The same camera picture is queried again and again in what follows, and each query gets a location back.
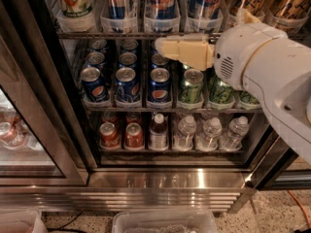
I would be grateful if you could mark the wire shelf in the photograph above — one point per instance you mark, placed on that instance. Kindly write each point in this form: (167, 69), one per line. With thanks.
(135, 35)
(175, 110)

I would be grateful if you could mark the gold can right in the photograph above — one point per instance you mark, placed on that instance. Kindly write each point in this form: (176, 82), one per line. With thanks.
(290, 9)

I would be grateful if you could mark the middle water bottle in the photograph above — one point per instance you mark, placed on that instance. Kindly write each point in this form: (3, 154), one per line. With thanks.
(207, 138)

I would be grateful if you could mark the blue redbull can left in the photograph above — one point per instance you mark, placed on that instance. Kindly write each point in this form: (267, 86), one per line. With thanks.
(120, 9)

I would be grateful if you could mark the front right pepsi can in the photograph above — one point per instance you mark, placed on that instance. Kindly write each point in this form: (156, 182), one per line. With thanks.
(159, 86)

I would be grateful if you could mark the clear plastic bin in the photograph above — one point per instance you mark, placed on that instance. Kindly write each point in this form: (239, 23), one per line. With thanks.
(165, 221)
(21, 221)

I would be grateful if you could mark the front right red can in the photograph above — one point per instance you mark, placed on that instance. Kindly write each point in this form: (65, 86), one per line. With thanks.
(134, 135)

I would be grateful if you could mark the front left pepsi can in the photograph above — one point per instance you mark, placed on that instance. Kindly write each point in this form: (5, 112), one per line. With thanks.
(94, 84)

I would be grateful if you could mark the water bottle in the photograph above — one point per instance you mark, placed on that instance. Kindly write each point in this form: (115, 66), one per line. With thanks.
(207, 138)
(183, 136)
(236, 131)

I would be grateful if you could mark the front middle pepsi can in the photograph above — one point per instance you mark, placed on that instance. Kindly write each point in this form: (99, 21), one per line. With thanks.
(127, 85)

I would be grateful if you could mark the stainless fridge base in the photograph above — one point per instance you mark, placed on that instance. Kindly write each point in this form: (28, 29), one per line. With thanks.
(116, 191)

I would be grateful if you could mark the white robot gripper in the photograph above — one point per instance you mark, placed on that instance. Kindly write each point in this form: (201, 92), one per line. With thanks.
(244, 52)

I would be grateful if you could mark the clear plastic bin left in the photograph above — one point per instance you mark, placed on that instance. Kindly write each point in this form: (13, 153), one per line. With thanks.
(21, 221)

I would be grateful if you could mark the front left green can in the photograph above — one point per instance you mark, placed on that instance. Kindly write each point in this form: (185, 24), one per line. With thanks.
(191, 86)

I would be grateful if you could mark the pepsi can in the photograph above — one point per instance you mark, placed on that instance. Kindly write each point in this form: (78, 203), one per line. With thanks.
(159, 86)
(94, 84)
(127, 85)

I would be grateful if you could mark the right water bottle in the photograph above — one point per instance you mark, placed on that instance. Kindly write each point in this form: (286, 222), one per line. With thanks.
(236, 131)

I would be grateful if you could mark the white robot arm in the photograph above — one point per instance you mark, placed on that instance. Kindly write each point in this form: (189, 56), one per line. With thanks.
(262, 60)

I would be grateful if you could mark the clear plastic bin centre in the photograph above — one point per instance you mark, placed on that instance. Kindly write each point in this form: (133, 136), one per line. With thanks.
(165, 221)

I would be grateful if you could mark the front middle green can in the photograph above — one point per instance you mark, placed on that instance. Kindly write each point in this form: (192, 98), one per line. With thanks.
(220, 92)

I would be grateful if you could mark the top wire shelf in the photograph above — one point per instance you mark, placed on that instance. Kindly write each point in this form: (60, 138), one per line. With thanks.
(135, 35)

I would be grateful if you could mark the glass fridge door left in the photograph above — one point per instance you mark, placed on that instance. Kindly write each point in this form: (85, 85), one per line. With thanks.
(36, 148)

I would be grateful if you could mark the blue silver redbull can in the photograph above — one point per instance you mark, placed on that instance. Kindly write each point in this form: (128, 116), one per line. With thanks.
(207, 9)

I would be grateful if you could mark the front left red can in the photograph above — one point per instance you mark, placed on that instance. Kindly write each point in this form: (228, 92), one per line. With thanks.
(109, 135)

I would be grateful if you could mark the red can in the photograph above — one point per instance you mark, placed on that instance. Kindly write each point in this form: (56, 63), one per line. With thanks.
(134, 135)
(109, 135)

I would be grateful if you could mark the blue redbull can middle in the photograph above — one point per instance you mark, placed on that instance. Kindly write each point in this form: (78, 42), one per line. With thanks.
(162, 9)

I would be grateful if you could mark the front right green can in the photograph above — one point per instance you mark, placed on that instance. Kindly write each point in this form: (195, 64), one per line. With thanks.
(247, 98)

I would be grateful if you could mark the brown drink bottle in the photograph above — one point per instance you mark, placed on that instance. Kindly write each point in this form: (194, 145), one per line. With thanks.
(158, 133)

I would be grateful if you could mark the left water bottle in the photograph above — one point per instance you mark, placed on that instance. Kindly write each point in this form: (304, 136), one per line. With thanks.
(183, 136)

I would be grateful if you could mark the middle wire shelf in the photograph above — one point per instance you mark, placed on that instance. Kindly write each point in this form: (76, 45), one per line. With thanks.
(175, 110)

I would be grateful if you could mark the green can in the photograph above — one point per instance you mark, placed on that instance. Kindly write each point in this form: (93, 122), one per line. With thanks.
(191, 86)
(247, 98)
(220, 92)

